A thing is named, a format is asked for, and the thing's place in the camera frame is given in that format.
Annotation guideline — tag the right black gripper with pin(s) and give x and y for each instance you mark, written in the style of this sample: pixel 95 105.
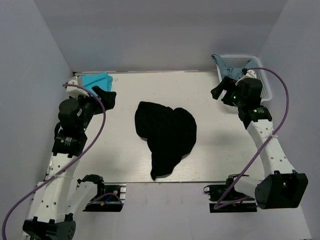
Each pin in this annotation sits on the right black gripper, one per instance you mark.
pixel 226 83

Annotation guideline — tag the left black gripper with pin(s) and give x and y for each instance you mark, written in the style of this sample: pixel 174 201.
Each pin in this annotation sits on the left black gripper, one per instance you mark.
pixel 107 97

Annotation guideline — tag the black t-shirt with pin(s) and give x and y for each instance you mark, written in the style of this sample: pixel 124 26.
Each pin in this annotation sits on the black t-shirt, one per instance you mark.
pixel 170 134

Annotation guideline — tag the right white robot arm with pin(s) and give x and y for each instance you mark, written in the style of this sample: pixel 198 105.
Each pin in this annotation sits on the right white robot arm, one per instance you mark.
pixel 269 178

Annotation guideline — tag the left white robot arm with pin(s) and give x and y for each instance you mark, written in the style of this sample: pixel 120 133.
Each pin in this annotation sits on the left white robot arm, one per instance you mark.
pixel 54 219

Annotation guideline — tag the folded turquoise t-shirt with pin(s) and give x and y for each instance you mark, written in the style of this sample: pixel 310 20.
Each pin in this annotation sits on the folded turquoise t-shirt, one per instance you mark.
pixel 102 80

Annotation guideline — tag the crumpled grey-blue t-shirt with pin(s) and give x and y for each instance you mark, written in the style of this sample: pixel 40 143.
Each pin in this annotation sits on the crumpled grey-blue t-shirt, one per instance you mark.
pixel 226 71

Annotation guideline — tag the white plastic basket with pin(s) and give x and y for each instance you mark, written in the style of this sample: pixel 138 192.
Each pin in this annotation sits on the white plastic basket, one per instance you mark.
pixel 260 72

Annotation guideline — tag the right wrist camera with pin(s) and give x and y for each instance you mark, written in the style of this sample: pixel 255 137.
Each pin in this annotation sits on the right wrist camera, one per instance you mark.
pixel 248 73

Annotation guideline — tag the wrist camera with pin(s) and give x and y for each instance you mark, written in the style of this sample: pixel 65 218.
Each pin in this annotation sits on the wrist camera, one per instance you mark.
pixel 248 73
pixel 74 87

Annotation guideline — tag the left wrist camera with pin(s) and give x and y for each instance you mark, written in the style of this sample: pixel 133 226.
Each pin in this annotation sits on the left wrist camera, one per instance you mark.
pixel 74 87

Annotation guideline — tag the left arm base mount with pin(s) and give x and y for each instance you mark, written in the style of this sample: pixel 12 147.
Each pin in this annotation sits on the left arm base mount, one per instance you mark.
pixel 111 200

